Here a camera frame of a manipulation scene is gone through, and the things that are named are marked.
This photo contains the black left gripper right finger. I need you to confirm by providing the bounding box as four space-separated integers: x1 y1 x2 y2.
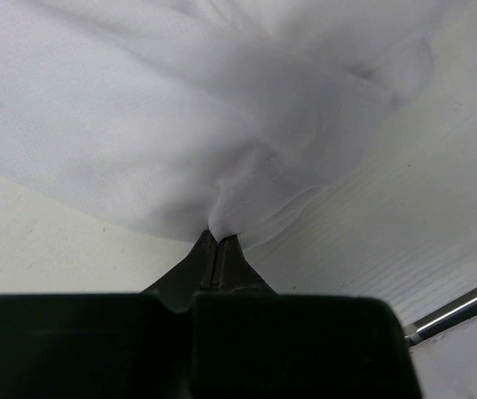
209 235 275 294

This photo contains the white t shirt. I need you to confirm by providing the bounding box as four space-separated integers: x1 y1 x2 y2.
0 1 445 244

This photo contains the metal table edge rail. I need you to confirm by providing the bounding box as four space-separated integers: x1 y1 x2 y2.
405 288 477 347

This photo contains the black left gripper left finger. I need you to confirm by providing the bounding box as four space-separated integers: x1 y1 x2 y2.
141 230 218 313

